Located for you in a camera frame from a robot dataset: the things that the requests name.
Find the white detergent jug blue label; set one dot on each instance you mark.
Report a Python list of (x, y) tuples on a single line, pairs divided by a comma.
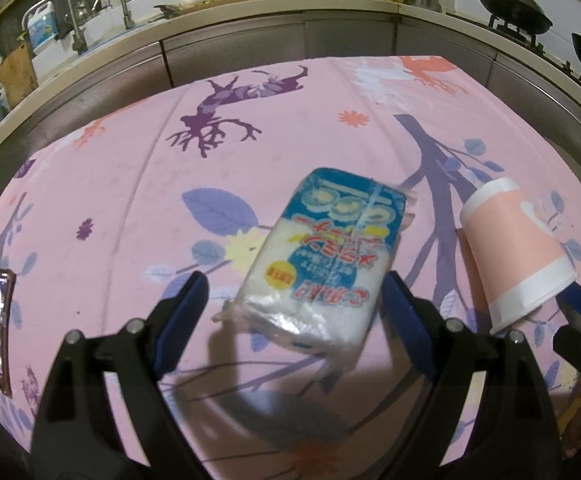
[(43, 30)]

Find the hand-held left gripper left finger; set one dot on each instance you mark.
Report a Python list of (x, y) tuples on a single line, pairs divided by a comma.
[(185, 310)]

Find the black smartphone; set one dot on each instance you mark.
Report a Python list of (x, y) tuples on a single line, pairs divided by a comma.
[(0, 330)]

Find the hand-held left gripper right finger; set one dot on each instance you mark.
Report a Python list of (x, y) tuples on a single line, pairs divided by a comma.
[(405, 315)]

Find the angular metal faucet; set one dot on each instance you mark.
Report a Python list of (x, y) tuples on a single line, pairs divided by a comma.
[(73, 25)]

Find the small wooden cutting board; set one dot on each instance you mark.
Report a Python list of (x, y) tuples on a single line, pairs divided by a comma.
[(18, 70)]

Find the pink printed tablecloth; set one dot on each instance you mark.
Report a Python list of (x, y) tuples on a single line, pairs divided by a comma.
[(120, 185)]

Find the black gas stove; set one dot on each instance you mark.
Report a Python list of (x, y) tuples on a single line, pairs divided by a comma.
[(520, 35)]

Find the pink paper cup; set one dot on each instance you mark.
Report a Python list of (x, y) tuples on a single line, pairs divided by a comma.
[(515, 255)]

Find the blue and white sponge packet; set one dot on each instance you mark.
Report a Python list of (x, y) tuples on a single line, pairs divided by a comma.
[(320, 260)]

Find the tall curved metal faucet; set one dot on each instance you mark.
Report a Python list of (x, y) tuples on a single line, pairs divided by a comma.
[(125, 10)]

